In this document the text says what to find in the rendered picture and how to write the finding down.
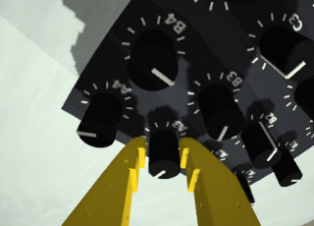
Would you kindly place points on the black knob box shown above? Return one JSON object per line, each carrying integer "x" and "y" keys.
{"x": 227, "y": 51}

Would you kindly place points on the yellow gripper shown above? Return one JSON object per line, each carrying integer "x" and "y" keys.
{"x": 219, "y": 198}

